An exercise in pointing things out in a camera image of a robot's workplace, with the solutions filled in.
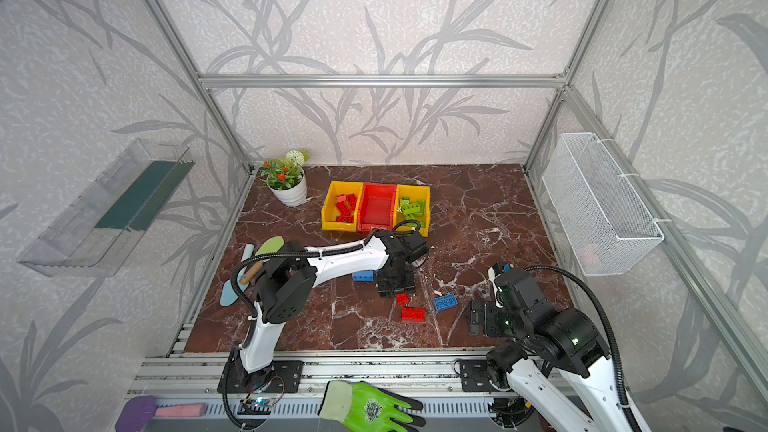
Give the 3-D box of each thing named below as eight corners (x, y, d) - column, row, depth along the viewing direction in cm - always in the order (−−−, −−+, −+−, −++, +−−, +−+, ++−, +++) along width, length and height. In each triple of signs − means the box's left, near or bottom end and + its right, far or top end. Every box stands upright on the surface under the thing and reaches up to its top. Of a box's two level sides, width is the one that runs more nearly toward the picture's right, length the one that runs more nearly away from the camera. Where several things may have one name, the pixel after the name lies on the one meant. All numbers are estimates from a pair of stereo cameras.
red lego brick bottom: (402, 321, 85) (402, 318, 83) (402, 310, 87) (402, 307, 85) (424, 321, 85) (424, 318, 83) (424, 310, 87) (424, 307, 85)
